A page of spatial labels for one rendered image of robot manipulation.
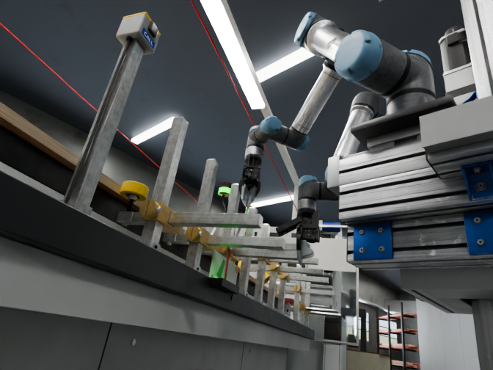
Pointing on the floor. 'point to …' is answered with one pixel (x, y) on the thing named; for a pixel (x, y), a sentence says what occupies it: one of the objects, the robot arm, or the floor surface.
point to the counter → (367, 360)
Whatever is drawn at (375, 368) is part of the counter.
